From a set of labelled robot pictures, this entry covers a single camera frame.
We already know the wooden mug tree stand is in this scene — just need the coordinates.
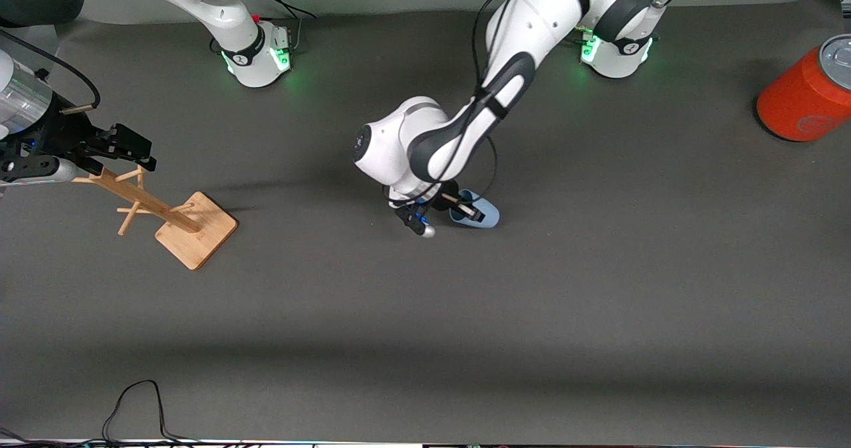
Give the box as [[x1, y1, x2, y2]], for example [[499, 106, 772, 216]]
[[72, 166, 239, 271]]

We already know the orange drink can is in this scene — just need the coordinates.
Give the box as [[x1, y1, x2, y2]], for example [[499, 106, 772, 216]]
[[756, 34, 851, 143]]

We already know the light blue plastic cup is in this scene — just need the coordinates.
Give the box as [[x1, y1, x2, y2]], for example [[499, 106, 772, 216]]
[[449, 189, 501, 229]]

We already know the black right arm base cable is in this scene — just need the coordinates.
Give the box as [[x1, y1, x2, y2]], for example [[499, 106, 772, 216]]
[[255, 0, 314, 53]]

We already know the black cable at table edge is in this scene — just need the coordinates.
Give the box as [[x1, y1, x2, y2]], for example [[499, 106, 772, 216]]
[[0, 380, 313, 448]]

